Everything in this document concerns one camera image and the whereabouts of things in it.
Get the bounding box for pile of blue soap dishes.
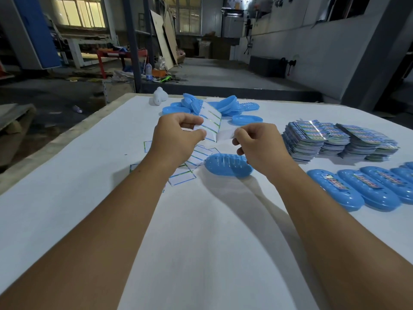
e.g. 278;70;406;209
161;93;264;126

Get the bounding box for red metal table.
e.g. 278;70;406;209
96;48;148;79

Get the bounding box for pale wooden crate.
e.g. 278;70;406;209
102;80;136;103

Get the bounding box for wide window with grid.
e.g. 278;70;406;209
176;0;203;34

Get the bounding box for grey slanted pillar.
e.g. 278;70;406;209
341;0;413;110

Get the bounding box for large bright window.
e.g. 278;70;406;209
51;0;106;29

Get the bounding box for silver machine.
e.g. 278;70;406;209
222;0;253;38

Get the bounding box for person's left forearm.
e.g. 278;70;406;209
0;155;181;310

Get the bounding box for person's left hand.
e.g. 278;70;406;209
150;112;207;173

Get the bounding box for small white plastic figure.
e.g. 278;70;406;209
152;87;169;106

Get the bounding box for black box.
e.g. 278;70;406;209
249;56;288;78

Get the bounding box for wooden pallet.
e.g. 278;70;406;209
0;104;36;135

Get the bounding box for pale leaning plywood board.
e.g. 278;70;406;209
151;10;175;71

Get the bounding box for thin dark steel post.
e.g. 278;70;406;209
143;0;155;67

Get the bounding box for person's right hand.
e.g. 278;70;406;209
232;122;296;186

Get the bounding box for blue and white machine cabinet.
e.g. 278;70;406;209
11;0;62;70

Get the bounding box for brown leaning board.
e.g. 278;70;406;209
163;8;179;65

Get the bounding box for small rectangular sticker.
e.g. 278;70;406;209
216;127;238;143

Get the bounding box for stacks of colourful sticker sheets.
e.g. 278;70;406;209
282;119;400;164

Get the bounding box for thick dark steel post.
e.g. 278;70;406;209
122;0;143;93

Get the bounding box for white metal workbench frame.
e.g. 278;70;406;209
61;32;119;69

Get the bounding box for person's right forearm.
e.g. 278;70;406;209
268;161;413;310

